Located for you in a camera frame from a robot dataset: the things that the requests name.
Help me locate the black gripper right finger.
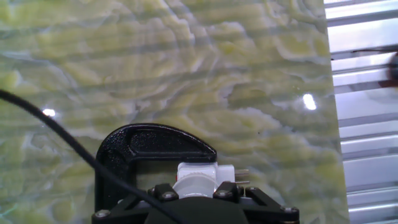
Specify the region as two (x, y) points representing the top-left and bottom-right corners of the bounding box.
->
(212, 181), (300, 224)

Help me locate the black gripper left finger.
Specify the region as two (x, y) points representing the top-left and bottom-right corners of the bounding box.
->
(91, 182), (180, 224)

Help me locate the black C-clamp with steel screw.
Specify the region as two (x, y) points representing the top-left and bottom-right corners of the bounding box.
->
(94, 123), (218, 213)

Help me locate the green marble pattern mat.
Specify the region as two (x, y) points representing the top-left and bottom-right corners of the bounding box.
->
(0, 0), (351, 224)

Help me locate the black cable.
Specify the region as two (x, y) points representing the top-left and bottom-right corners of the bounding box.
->
(0, 89), (189, 224)

